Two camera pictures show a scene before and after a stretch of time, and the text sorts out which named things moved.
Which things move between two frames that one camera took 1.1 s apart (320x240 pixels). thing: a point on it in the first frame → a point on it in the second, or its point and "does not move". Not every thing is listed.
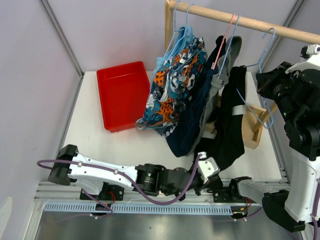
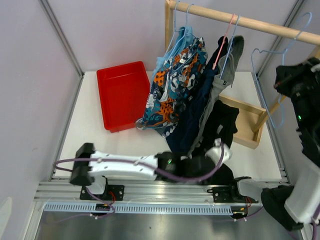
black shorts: (227, 146) → (222, 125)
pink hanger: (216, 57) does not move
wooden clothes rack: (255, 120) does not move
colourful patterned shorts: (173, 85) does not move
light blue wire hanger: (259, 65) → (282, 50)
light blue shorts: (183, 39) does not move
